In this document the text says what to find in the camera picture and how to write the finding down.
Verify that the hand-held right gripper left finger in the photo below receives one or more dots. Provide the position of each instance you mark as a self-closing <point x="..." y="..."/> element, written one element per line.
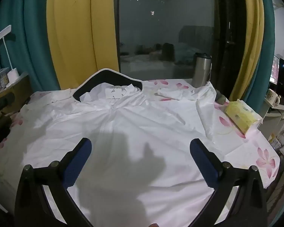
<point x="79" y="160"/>

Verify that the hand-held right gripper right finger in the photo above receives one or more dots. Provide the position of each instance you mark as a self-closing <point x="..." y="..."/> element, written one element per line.
<point x="203" y="163"/>

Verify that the white shirt with black collar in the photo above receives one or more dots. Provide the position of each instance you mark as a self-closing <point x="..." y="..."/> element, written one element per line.
<point x="132" y="127"/>

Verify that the floral bed sheet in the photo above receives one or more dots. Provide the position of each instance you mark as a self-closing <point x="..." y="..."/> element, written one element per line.
<point x="250" y="144"/>

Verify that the yellow tissue pack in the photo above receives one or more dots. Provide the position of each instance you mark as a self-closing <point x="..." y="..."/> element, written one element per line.
<point x="241" y="115"/>

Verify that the small dark object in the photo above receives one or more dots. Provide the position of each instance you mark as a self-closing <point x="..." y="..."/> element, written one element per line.
<point x="221" y="98"/>

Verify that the dark cloth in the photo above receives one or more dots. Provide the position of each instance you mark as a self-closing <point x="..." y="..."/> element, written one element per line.
<point x="0" y="127"/>

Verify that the white side desk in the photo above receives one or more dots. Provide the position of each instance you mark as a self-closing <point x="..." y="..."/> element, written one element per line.
<point x="274" y="113"/>

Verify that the stainless steel tumbler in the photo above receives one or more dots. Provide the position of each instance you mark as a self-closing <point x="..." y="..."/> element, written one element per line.
<point x="201" y="71"/>

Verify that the wooden bedside cabinet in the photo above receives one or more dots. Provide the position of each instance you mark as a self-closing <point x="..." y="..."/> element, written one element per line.
<point x="16" y="92"/>

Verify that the white printed mug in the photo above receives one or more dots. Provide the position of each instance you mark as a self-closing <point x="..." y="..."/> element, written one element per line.
<point x="272" y="97"/>

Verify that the white desk lamp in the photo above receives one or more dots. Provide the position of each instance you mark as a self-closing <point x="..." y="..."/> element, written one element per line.
<point x="13" y="74"/>

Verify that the computer monitor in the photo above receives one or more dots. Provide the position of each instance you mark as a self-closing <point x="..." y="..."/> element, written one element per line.
<point x="274" y="71"/>

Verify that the yellow curtain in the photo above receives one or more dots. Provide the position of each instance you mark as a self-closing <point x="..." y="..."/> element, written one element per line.
<point x="250" y="52"/>
<point x="73" y="28"/>

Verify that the teal curtain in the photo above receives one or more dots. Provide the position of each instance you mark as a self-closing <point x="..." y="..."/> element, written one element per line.
<point x="268" y="40"/>
<point x="30" y="40"/>

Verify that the dark glass window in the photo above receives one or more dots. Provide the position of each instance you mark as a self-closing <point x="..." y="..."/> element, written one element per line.
<point x="156" y="40"/>

